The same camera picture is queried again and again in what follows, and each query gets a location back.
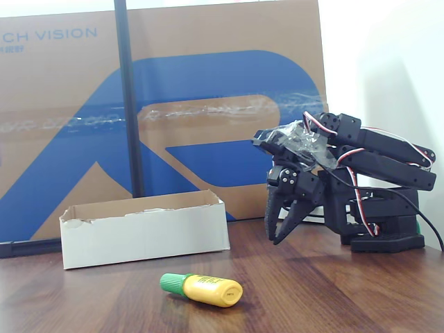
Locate yellow green-capped glue bottle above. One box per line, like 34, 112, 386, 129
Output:
159, 272, 244, 309

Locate white cardboard box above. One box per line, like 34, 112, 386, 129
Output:
58, 189, 231, 271

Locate white power strip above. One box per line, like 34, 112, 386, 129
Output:
303, 206, 326, 223

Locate large brown blue-printed carton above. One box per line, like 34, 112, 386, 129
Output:
0, 0, 329, 244

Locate black stand pole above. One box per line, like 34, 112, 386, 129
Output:
113, 0, 146, 200

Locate black stand foot bar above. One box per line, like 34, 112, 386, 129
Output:
0, 237, 63, 259

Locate tape-wrapped black wrist camera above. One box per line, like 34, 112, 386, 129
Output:
251, 119, 339, 171

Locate red white servo wires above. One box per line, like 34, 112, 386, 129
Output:
301, 110, 436, 239

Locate black camera cable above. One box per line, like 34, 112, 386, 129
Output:
325, 169, 444, 253

